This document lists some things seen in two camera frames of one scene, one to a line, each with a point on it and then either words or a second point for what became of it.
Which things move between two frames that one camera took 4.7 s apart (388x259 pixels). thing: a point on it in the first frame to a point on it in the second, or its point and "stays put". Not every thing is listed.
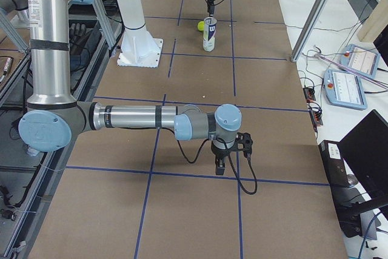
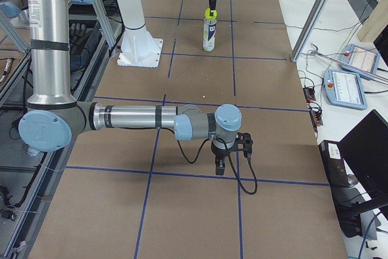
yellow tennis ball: x=200 y=25 to x=207 y=14
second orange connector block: x=316 y=118 stays put
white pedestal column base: x=139 y=48 stays put
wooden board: x=376 y=23 stays put
